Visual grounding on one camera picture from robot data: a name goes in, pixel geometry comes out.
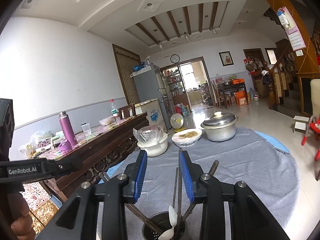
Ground white bowl with plastic bag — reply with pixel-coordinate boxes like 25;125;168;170
133;125;168;157

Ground framed wall picture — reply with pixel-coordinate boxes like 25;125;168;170
219;51;234;66

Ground dark carved wooden sideboard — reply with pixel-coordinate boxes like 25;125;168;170
40;113;149;202

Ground white dish with food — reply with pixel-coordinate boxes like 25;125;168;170
171;128;202;148

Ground purple thermos bottle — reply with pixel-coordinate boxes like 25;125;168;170
59;111;78;147

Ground red child chair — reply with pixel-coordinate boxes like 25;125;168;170
300;114;320;162

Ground white electric fan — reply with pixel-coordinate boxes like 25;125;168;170
170;113;184;129

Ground round wall clock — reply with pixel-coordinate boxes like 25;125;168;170
170;54;180;64

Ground wall calendar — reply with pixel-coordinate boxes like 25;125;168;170
277;7;306;51

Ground aluminium pot with lid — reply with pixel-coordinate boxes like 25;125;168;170
201;111;238;142

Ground white chest freezer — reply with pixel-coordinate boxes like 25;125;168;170
135;99;167;132

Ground orange box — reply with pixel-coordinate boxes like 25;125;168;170
234;90;248;106

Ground purple thermos lid cup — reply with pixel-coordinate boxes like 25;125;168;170
58;139;72;153

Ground black utensil holder cup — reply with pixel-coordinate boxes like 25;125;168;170
142;211;191;240

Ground white plastic spoon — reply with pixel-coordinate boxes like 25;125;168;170
158;205;179;240

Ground clear bottle red cap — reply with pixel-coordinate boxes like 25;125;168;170
110;99;119;118

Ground grey refrigerator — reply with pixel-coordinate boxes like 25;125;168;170
130;63;175;130

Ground clear plastic cup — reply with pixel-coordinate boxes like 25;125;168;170
81;123;92;139

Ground small white step stool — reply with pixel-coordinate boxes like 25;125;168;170
293;115;309;133

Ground person's left hand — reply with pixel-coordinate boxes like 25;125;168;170
8;193;36;240

